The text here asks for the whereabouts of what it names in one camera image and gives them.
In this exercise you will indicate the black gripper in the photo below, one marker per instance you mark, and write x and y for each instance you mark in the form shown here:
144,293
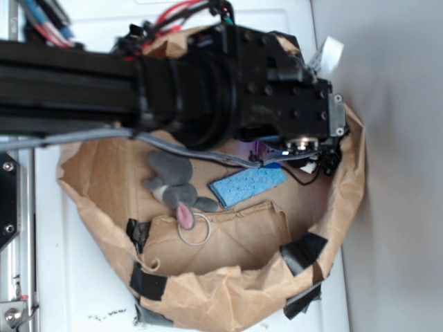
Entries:
282,103

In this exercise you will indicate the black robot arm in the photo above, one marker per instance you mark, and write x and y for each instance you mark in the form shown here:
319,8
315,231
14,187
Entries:
236,96

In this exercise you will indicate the blue sponge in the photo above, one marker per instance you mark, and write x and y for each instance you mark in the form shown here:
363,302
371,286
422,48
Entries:
246,184

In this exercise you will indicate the grey plush bunny toy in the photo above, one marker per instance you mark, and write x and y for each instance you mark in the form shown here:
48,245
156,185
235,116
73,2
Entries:
171,185

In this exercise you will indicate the brown paper bag bin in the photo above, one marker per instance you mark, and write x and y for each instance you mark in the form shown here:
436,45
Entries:
238,265

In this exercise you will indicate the black mounting bracket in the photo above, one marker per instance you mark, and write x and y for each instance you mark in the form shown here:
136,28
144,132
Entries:
9,199

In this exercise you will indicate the aluminium frame rail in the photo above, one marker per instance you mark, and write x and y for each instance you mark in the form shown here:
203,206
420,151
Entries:
19,296

